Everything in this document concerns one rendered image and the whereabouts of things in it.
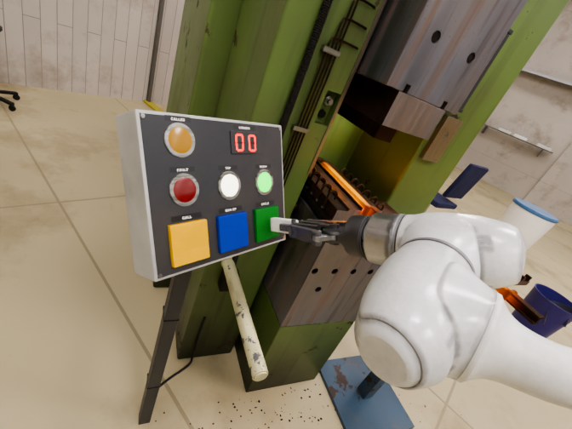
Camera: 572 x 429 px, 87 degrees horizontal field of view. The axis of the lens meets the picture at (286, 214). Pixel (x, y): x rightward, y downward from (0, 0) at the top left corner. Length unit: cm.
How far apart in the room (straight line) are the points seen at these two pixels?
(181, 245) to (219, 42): 89
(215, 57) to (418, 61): 72
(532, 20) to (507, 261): 107
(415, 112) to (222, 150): 59
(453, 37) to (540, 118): 1071
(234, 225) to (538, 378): 49
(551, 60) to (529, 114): 143
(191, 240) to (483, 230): 45
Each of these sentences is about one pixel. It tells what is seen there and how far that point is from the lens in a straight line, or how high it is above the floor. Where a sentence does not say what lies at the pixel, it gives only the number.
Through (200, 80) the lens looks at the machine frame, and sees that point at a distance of 130.
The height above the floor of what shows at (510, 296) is 97.
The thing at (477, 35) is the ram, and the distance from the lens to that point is 104.
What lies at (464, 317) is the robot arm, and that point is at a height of 121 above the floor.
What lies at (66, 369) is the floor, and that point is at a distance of 160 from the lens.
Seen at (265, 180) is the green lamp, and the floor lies 109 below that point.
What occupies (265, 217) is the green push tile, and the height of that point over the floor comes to 102.
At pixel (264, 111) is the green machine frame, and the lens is 90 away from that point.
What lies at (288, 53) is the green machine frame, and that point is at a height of 134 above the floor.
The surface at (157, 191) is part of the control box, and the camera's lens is 54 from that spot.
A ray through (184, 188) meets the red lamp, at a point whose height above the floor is 109.
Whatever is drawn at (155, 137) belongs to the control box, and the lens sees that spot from 54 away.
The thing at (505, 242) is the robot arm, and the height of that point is 125.
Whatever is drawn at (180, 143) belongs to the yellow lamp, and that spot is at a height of 116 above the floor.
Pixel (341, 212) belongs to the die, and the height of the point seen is 97.
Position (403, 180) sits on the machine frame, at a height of 108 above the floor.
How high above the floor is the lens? 136
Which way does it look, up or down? 28 degrees down
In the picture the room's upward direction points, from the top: 23 degrees clockwise
